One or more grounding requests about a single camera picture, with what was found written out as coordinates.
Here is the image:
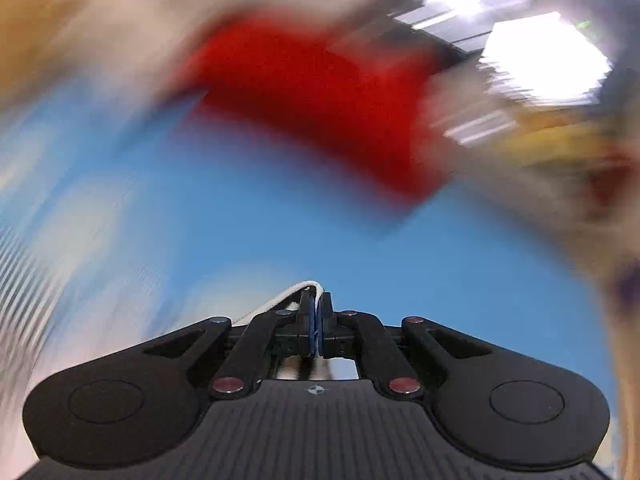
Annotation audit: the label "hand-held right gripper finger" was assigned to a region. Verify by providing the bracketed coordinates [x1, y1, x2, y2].
[141, 291, 318, 401]
[318, 291, 496, 402]

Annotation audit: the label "black white striped shirt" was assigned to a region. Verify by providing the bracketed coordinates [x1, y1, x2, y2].
[234, 280, 325, 327]

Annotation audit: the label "blue patterned bed sheet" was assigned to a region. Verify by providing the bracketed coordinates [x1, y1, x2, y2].
[0, 80, 626, 480]

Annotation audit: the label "red folded blanket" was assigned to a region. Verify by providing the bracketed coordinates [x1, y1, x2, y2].
[184, 14, 452, 207]

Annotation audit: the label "yellow plush toys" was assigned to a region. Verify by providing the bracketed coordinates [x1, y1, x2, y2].
[500, 110, 623, 173]

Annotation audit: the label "white folded quilt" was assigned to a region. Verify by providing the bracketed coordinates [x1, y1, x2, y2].
[60, 0, 401, 106]

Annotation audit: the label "wooden headboard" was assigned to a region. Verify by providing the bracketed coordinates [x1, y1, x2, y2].
[0, 0, 101, 96]

